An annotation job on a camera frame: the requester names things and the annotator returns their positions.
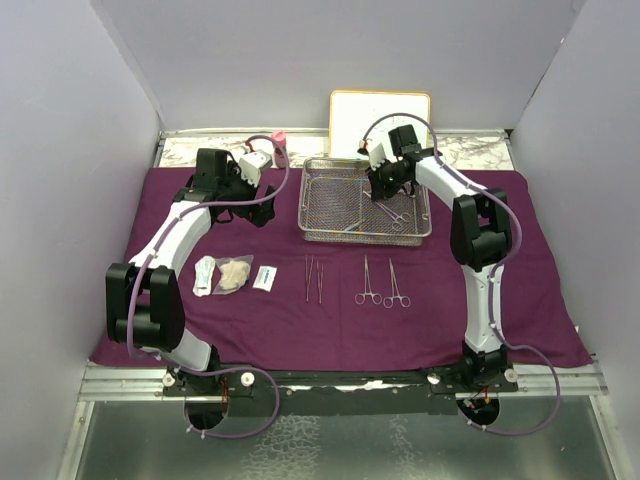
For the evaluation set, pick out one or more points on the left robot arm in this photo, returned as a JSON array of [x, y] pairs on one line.
[[144, 308]]

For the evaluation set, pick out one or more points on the steel clamp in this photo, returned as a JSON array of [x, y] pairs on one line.
[[367, 293]]

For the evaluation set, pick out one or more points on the yellow framed whiteboard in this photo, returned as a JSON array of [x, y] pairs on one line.
[[353, 111]]

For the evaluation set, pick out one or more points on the pink lid spice bottle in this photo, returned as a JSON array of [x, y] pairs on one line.
[[279, 138]]

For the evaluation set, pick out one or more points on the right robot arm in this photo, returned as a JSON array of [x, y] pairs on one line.
[[480, 241]]

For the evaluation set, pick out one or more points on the steel blunt tweezers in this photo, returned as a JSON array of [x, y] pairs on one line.
[[395, 297]]

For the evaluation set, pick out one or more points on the aluminium frame rail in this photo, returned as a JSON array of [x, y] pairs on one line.
[[143, 384]]

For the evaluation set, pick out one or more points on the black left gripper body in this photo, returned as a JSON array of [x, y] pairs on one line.
[[238, 189]]

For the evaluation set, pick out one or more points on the steel tweezers front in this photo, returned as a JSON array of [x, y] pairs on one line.
[[309, 264]]

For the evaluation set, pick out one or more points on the white blue label packet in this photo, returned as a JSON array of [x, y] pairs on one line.
[[265, 278]]

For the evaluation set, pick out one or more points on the white gauze bag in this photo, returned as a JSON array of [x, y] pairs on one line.
[[234, 273]]

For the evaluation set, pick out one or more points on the purple cloth wrap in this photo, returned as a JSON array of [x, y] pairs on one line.
[[279, 330]]

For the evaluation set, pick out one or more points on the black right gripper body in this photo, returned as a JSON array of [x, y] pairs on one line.
[[386, 179]]

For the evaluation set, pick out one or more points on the steel forceps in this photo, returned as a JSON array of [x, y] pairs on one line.
[[399, 221]]

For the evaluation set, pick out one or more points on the metal mesh tray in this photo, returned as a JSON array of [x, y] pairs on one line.
[[335, 193]]

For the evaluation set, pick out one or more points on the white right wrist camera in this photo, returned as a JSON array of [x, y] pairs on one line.
[[375, 155]]

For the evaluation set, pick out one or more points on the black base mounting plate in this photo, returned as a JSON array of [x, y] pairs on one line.
[[434, 391]]

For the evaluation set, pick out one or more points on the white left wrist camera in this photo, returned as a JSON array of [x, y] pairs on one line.
[[252, 165]]

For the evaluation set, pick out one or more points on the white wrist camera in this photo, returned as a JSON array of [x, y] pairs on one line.
[[375, 155], [252, 165]]

